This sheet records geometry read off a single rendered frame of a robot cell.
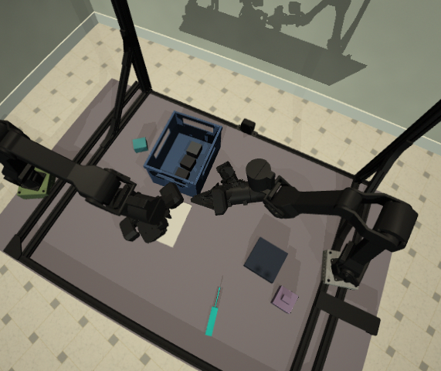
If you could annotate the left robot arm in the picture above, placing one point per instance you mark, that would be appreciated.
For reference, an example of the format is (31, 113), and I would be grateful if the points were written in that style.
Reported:
(391, 231)

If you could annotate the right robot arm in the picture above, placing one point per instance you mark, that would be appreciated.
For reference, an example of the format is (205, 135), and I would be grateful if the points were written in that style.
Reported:
(97, 185)

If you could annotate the dark blue plastic crate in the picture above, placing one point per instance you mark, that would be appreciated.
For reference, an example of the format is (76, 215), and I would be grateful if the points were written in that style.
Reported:
(162, 169)

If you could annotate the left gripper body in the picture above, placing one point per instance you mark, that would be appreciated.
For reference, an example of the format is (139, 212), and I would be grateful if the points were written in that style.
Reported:
(236, 195)

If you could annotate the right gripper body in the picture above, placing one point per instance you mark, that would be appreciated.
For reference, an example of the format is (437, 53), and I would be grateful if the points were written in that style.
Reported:
(172, 198)

